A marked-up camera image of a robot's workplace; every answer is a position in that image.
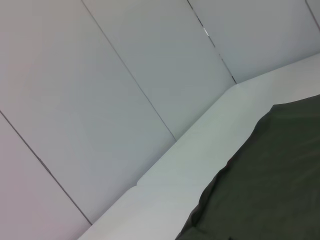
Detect dark green shirt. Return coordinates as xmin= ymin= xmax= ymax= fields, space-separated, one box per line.
xmin=174 ymin=93 xmax=320 ymax=240

